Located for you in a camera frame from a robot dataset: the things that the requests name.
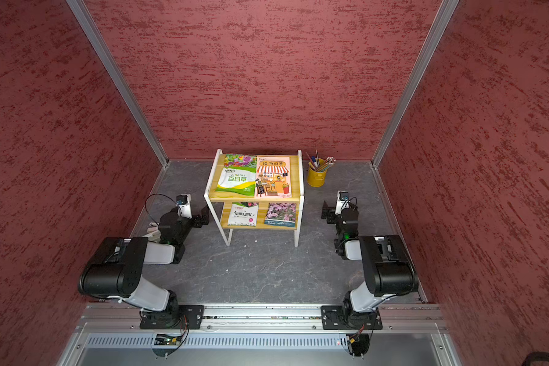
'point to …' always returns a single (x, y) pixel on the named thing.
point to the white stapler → (153, 232)
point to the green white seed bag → (238, 174)
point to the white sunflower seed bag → (243, 213)
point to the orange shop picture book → (273, 178)
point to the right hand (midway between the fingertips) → (335, 203)
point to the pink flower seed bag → (280, 214)
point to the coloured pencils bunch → (314, 164)
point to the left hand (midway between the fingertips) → (198, 207)
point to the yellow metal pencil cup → (316, 178)
